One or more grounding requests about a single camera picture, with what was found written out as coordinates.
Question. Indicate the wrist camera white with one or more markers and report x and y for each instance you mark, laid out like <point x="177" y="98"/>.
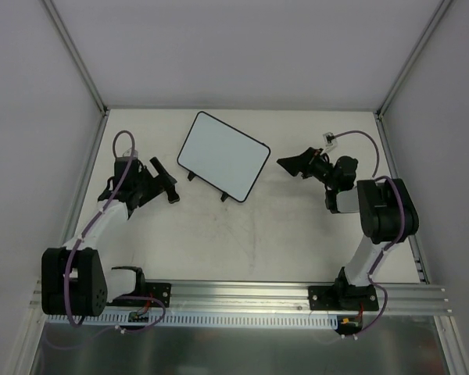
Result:
<point x="131" y="153"/>
<point x="330" y="142"/>

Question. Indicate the white slotted cable duct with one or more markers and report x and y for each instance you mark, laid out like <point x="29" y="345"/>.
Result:
<point x="305" y="320"/>

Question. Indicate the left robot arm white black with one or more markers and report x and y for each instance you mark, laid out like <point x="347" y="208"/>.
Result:
<point x="80" y="278"/>

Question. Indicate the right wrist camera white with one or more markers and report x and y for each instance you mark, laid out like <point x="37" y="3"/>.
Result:
<point x="330" y="142"/>

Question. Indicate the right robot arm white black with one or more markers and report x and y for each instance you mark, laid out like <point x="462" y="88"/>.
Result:
<point x="387" y="218"/>

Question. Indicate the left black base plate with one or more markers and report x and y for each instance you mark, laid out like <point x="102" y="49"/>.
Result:
<point x="157" y="290"/>

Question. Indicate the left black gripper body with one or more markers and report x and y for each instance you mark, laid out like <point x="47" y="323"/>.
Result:
<point x="156" y="184"/>

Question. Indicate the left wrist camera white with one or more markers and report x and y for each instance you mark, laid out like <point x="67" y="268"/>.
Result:
<point x="131" y="153"/>

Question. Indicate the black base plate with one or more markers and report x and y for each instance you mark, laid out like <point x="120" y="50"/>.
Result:
<point x="350" y="298"/>
<point x="157" y="290"/>

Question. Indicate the left aluminium corner post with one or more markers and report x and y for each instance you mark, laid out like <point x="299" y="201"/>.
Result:
<point x="73" y="52"/>

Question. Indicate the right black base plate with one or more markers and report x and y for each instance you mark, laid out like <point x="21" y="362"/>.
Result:
<point x="350" y="298"/>

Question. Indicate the right aluminium corner post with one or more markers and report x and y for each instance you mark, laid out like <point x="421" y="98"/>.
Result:
<point x="430" y="28"/>

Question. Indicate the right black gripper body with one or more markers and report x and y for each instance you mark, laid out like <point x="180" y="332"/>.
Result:
<point x="309" y="163"/>

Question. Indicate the right whiteboard foot black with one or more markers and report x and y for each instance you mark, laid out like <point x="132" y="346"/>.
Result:
<point x="224" y="196"/>

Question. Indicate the aluminium front rail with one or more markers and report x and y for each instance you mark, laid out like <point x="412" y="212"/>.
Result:
<point x="295" y="297"/>

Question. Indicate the aluminium corner post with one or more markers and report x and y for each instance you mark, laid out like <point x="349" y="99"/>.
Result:
<point x="430" y="28"/>
<point x="73" y="52"/>

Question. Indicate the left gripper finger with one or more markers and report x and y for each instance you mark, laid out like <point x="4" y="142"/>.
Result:
<point x="169" y="189"/>
<point x="163" y="178"/>

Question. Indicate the white whiteboard black frame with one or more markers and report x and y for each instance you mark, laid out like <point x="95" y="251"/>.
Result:
<point x="223" y="156"/>

